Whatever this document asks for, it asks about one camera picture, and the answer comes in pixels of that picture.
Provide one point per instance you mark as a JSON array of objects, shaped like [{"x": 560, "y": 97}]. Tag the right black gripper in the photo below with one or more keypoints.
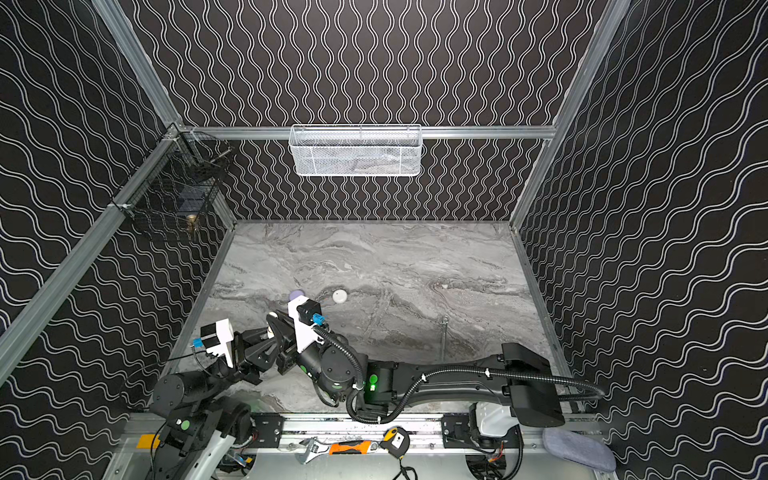
[{"x": 288, "y": 337}]

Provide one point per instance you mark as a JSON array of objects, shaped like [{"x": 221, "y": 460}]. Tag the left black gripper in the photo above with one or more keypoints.
[{"x": 241, "y": 352}]

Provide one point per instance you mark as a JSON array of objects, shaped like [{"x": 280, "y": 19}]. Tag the purple earbud charging case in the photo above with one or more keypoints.
[{"x": 296, "y": 295}]

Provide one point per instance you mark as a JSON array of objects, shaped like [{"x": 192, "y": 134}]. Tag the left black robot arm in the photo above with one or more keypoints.
[{"x": 205, "y": 430}]

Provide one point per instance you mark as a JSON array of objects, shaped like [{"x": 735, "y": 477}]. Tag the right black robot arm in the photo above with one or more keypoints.
[{"x": 377, "y": 392}]

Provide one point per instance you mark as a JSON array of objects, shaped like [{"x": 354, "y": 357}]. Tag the yellow label sticker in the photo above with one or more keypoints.
[{"x": 148, "y": 442}]

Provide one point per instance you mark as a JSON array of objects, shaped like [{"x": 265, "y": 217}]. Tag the brass fitting in basket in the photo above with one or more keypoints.
[{"x": 192, "y": 223}]

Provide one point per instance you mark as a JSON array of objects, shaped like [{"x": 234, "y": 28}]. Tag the yellow black tape measure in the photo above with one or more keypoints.
[{"x": 396, "y": 442}]

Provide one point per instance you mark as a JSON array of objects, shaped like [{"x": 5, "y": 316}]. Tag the silver combination wrench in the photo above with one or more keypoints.
[{"x": 444, "y": 323}]

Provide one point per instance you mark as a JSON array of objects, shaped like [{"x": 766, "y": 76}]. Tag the grey cloth pad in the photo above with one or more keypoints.
[{"x": 576, "y": 448}]

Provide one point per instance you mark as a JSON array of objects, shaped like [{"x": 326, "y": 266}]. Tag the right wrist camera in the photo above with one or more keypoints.
[{"x": 306, "y": 315}]

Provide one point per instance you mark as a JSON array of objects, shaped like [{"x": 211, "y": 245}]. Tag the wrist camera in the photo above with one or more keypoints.
[
  {"x": 306, "y": 315},
  {"x": 215, "y": 339}
]

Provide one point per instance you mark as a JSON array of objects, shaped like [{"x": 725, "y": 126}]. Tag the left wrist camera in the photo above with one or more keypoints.
[{"x": 215, "y": 339}]

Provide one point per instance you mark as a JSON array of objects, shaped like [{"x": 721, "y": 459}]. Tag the adjustable wrench orange handle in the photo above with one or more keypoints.
[{"x": 313, "y": 448}]

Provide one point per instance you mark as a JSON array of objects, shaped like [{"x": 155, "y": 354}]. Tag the black wire basket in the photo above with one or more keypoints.
[{"x": 186, "y": 181}]

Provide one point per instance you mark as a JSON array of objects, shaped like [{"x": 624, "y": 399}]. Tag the white wire mesh basket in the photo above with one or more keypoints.
[{"x": 352, "y": 150}]

